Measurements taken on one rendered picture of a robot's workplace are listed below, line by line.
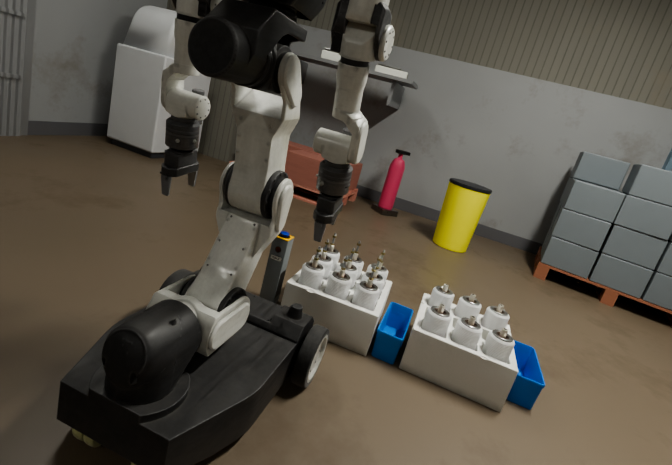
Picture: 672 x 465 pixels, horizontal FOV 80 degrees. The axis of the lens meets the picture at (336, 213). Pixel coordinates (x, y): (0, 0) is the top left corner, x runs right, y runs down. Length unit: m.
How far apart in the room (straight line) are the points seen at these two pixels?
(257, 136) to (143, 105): 3.03
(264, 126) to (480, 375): 1.16
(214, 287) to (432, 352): 0.87
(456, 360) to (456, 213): 1.95
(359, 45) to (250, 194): 0.48
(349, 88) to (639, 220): 2.96
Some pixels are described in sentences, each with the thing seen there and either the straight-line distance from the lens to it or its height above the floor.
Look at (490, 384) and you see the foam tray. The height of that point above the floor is 0.09.
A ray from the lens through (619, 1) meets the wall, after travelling 4.67.
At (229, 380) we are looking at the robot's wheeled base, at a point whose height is 0.17.
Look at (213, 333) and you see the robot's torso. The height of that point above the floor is 0.30.
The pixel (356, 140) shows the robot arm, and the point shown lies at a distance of 0.98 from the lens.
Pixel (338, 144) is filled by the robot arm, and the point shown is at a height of 0.80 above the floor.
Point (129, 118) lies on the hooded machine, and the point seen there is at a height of 0.29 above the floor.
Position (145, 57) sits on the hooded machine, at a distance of 4.08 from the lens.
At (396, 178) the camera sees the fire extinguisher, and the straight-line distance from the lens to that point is 3.95.
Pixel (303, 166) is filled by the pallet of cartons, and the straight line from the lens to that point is 3.63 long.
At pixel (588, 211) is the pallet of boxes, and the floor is 0.63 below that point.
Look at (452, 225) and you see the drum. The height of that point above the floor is 0.21.
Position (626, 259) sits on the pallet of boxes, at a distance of 3.69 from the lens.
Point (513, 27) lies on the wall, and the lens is 4.48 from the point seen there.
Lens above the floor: 0.90
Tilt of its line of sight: 15 degrees down
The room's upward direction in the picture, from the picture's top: 15 degrees clockwise
